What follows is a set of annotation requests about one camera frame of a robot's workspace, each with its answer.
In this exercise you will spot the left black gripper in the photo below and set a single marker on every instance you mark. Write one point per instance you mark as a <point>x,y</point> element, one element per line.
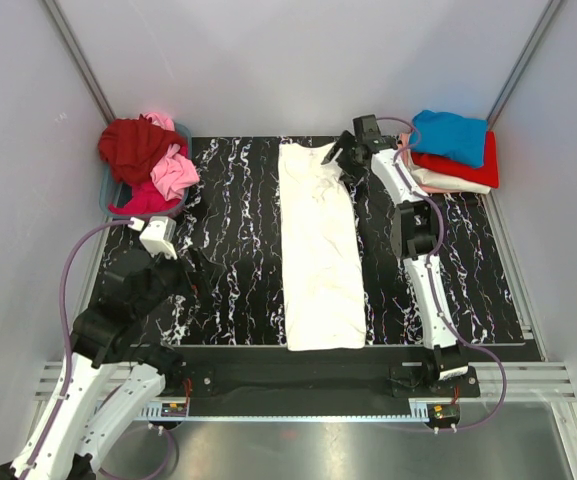
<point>188,270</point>

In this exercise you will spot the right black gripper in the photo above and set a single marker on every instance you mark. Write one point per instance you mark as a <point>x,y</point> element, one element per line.
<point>345,151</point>

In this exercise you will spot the white t shirt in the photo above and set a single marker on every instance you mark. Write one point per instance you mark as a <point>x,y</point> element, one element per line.
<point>322,277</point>

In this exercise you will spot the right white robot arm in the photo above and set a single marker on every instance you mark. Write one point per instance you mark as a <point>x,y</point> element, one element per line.
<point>416,236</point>

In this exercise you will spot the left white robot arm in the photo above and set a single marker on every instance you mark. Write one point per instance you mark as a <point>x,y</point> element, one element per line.
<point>106,379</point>

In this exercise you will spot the folded salmon pink t shirt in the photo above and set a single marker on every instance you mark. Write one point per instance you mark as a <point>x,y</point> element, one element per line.
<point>405,150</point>

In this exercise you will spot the folded cream t shirt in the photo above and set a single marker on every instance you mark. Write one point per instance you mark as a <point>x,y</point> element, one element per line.
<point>458,185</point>

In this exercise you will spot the magenta crumpled shirt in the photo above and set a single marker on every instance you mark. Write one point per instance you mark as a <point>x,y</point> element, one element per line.
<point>146,200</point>

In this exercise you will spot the light pink crumpled shirt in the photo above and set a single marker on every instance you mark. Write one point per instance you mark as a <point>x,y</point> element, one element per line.
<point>171,177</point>

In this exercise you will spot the folded blue t shirt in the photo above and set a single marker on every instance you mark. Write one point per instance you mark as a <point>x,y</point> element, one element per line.
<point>450,135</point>

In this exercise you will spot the blue plastic laundry basket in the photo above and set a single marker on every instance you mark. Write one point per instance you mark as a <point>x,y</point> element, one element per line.
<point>131,148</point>

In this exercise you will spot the folded red t shirt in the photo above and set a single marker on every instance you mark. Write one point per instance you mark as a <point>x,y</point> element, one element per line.
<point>486,175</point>

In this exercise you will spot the dark red crumpled shirt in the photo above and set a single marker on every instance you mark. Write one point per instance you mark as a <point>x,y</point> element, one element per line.
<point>132,147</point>

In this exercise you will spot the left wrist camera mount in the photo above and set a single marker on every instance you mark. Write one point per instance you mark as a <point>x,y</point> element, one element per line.
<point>155,235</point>

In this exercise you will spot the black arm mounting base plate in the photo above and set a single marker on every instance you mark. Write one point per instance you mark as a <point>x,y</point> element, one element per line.
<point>404,364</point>

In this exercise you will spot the white slotted cable duct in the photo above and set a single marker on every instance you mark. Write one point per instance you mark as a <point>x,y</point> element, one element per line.
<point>168,411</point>

